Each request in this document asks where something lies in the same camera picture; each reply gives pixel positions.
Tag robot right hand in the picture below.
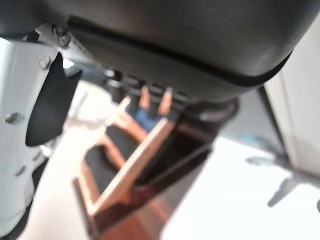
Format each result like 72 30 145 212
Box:
0 0 320 236

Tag black garment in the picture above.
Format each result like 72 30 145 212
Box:
106 124 143 163

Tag person in jeans, white shoes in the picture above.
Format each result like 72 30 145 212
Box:
136 109 157 132

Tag woven wicker basket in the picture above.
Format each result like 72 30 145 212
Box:
72 96 176 226

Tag grey cabinet with dark edge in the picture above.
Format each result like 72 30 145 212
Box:
257 14 320 181

